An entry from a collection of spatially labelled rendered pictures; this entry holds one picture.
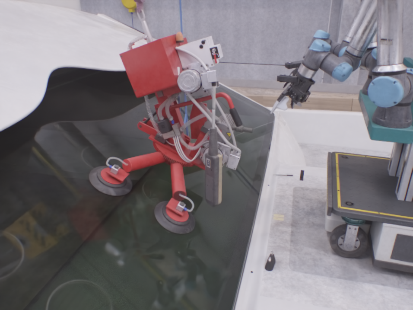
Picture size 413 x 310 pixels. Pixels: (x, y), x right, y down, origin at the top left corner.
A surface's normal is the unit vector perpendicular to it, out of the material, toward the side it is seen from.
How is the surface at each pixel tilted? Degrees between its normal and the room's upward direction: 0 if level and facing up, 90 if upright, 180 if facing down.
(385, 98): 97
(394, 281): 0
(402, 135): 90
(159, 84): 90
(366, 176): 0
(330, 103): 90
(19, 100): 21
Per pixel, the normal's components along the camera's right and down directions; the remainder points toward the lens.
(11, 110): 0.34, -0.81
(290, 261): 0.00, -0.91
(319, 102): -0.25, 0.40
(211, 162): -0.75, 0.27
